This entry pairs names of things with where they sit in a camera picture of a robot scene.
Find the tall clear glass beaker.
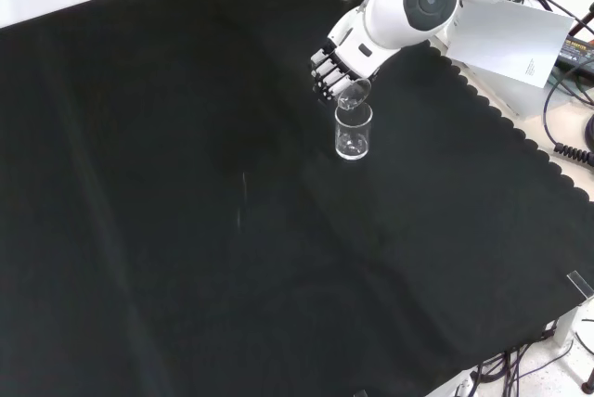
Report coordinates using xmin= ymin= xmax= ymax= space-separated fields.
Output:
xmin=333 ymin=102 xmax=374 ymax=162

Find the pale paper board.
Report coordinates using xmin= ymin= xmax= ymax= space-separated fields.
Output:
xmin=445 ymin=0 xmax=576 ymax=89

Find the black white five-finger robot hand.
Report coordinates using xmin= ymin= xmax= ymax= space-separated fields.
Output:
xmin=309 ymin=5 xmax=396 ymax=107

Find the black power adapter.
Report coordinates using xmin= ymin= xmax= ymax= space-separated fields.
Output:
xmin=553 ymin=33 xmax=594 ymax=74

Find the white box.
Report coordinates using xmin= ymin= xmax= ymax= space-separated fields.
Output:
xmin=457 ymin=61 xmax=573 ymax=121

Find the clear glass beaker with spout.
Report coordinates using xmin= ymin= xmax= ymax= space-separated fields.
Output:
xmin=336 ymin=78 xmax=373 ymax=113

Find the black floor cable bundle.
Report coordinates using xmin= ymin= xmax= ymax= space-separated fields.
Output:
xmin=471 ymin=339 xmax=561 ymax=397

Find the black coiled cable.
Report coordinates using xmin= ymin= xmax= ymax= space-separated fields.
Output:
xmin=541 ymin=62 xmax=594 ymax=167

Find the black bench cloth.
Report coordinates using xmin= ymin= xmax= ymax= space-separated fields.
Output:
xmin=0 ymin=0 xmax=594 ymax=397

